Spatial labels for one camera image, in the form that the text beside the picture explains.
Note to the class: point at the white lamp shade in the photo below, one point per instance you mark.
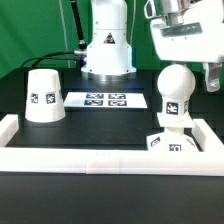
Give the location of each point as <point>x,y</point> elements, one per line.
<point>44,101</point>

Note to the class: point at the white marker sheet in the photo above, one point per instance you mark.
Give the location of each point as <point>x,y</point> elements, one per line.
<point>105,100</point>

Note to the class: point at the white lamp base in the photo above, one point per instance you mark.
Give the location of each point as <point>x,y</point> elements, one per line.
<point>173,138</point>

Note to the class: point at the white lamp bulb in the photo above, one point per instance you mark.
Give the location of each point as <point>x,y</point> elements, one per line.
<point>176,83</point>

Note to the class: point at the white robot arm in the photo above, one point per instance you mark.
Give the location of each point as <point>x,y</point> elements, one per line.
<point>109,54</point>

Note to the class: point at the white U-shaped frame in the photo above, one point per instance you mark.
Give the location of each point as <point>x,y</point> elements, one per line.
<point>208,162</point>

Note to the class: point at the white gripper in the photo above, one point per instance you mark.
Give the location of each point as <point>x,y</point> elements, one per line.
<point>189,31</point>

